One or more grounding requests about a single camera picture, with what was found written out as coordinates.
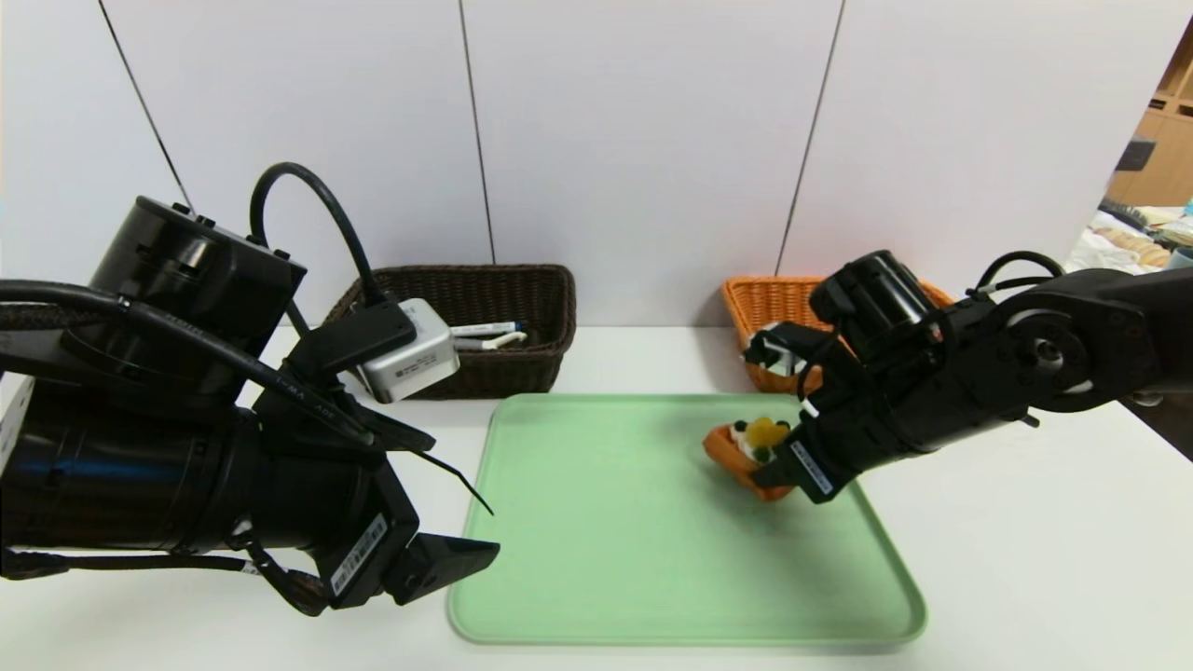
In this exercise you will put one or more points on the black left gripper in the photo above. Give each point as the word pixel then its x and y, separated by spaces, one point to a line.
pixel 365 553

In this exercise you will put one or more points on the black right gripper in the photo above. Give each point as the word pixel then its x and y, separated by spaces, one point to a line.
pixel 809 469

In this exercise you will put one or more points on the toy waffle with fruit cream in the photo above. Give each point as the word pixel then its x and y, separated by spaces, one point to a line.
pixel 732 457

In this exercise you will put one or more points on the white whiteboard marker blue cap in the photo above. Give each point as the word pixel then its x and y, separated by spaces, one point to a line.
pixel 485 328

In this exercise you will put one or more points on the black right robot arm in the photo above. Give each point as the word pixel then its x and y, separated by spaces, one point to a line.
pixel 1053 363

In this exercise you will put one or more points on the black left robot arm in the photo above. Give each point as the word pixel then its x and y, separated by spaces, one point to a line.
pixel 121 485

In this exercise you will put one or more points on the orange wicker basket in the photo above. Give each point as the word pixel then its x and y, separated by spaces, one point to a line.
pixel 774 303

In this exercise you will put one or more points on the dark brown wicker basket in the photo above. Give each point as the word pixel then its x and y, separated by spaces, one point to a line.
pixel 522 298

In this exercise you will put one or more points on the light green plastic tray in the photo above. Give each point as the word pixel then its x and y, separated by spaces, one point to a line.
pixel 615 540

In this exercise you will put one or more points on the white background table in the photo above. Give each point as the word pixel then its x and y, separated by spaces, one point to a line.
pixel 1081 256

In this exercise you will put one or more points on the white crumpled cloth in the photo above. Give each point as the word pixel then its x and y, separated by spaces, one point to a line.
pixel 1114 247

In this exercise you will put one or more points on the grey blue cup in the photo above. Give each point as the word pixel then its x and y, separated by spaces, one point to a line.
pixel 1182 258

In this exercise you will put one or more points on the small black screen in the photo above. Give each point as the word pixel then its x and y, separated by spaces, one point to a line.
pixel 1131 155

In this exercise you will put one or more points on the wooden shelf cabinet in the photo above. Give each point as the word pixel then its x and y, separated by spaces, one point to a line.
pixel 1165 158

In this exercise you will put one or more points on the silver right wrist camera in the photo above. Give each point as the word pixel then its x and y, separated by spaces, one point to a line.
pixel 783 349

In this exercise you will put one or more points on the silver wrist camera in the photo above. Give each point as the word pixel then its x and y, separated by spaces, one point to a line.
pixel 410 359
pixel 783 349

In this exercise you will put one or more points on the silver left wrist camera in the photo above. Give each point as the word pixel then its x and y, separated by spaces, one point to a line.
pixel 410 359

